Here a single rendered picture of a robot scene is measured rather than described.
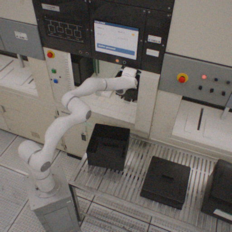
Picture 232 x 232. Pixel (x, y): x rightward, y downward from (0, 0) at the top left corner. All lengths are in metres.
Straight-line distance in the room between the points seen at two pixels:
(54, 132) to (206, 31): 1.01
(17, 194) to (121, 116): 1.38
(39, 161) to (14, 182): 1.41
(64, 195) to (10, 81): 1.31
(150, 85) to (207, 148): 0.72
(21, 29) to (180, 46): 1.11
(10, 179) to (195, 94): 2.08
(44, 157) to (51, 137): 0.12
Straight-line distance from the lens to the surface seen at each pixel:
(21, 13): 1.87
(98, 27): 1.58
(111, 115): 2.03
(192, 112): 2.17
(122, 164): 1.76
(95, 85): 1.49
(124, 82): 1.68
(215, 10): 1.38
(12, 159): 3.01
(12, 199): 2.75
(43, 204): 1.78
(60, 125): 1.47
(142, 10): 1.43
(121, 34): 1.53
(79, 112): 1.44
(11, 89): 2.51
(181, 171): 1.78
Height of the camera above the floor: 2.35
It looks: 47 degrees down
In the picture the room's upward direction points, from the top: 2 degrees clockwise
